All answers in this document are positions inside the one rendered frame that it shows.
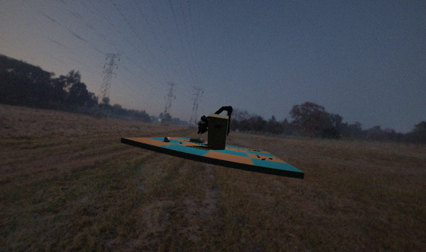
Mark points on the dark grey service panel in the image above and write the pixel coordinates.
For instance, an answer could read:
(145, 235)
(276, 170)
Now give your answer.
(217, 131)

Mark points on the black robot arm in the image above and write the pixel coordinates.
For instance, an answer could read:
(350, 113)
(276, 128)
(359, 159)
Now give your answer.
(227, 108)

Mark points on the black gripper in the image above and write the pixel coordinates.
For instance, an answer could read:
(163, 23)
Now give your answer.
(203, 128)

